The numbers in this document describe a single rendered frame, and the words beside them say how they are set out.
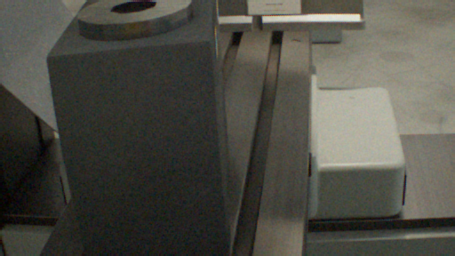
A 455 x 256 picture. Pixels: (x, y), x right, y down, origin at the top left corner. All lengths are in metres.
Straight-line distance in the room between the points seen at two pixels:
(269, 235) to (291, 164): 0.13
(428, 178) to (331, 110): 0.19
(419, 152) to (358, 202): 0.24
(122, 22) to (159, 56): 0.04
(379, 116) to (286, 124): 0.31
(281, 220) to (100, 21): 0.24
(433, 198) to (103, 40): 0.65
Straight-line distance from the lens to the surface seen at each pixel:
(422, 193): 1.04
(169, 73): 0.48
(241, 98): 0.85
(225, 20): 1.11
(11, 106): 1.14
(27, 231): 1.07
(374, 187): 0.94
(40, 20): 1.12
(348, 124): 1.04
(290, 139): 0.75
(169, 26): 0.50
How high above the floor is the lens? 1.27
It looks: 25 degrees down
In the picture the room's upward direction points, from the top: 4 degrees counter-clockwise
